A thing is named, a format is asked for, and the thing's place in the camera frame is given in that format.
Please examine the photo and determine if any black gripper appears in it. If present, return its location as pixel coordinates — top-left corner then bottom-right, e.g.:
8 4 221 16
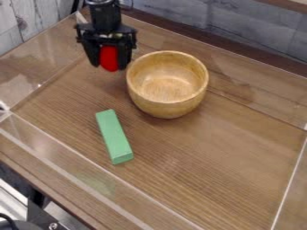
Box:
75 22 137 70

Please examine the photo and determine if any red plush fruit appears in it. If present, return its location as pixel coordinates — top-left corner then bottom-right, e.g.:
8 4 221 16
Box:
100 46 119 72

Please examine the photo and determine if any wooden bowl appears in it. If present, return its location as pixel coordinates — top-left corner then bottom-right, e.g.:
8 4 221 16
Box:
126 50 210 119

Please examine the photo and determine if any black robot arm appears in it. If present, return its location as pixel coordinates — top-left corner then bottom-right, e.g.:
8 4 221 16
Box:
75 0 137 72

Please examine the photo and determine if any green rectangular block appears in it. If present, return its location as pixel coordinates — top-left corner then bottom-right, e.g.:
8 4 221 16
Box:
96 110 134 164

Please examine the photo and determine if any clear acrylic corner bracket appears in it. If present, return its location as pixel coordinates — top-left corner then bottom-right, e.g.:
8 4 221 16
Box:
76 11 88 24

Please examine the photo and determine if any clear acrylic tray wall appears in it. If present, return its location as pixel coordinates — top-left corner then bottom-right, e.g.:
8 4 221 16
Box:
0 17 307 230

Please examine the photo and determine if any black table clamp mount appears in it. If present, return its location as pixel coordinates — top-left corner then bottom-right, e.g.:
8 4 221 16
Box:
0 201 70 230

